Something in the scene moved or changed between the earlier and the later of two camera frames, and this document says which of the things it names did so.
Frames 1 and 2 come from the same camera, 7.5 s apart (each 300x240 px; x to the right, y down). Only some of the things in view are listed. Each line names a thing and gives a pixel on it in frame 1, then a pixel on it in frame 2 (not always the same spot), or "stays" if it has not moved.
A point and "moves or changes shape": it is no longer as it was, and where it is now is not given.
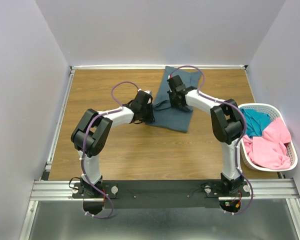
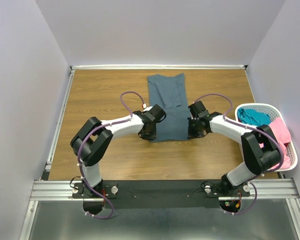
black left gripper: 151,118 to 152,136
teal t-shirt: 255,122 stays
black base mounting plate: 161,194 stays
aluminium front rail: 62,190 stays
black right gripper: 173,104 to 191,134
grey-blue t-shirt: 167,115 moves or changes shape
